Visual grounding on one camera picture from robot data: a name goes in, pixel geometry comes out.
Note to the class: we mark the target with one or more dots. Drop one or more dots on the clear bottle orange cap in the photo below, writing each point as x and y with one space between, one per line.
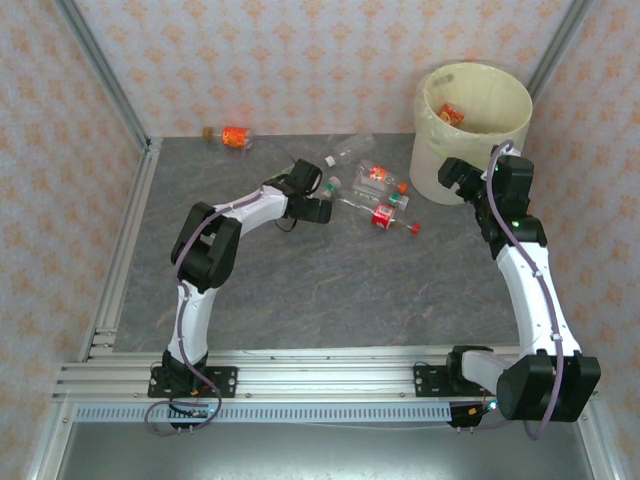
377 175

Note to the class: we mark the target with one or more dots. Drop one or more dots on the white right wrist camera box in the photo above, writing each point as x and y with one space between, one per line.
487 175

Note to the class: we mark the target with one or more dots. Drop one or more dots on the yellowish clear bin liner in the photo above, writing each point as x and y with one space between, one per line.
480 90

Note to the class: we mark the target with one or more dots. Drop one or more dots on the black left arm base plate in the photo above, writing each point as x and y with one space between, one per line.
222 382

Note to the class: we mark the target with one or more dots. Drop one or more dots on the aluminium frame leg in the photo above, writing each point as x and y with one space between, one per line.
46 450
601 460

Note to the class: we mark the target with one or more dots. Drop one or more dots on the orange label bottle brown cap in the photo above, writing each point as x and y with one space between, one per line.
235 137

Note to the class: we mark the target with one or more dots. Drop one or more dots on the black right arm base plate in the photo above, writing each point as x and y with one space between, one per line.
427 382

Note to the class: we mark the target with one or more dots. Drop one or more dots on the grey metal lower panel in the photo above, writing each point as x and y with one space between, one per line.
325 455

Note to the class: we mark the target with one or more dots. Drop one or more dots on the red label bottle red cap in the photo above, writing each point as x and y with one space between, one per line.
384 215

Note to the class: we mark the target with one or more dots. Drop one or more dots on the square bottle green neck wrap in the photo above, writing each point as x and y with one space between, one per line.
331 189

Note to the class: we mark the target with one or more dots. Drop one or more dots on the clear bottle green cap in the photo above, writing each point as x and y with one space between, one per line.
395 198

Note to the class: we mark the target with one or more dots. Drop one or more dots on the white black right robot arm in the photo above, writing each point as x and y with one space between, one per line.
530 295

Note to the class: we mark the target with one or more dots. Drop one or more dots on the cream plastic bin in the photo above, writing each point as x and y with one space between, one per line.
435 185

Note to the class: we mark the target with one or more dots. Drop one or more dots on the aluminium frame post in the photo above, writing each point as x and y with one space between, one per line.
560 45
102 70

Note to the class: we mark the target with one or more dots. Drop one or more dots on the small circuit board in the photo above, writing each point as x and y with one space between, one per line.
202 412
480 409

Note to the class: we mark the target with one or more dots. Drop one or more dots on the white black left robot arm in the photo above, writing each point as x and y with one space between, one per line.
192 325

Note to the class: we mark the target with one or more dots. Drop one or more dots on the clear bottle white cap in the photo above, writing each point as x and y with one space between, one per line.
352 147

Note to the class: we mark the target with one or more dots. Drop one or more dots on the aluminium mounting rail beam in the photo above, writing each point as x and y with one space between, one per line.
325 377

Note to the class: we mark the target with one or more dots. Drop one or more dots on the aluminium side rail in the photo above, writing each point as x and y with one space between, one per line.
144 180

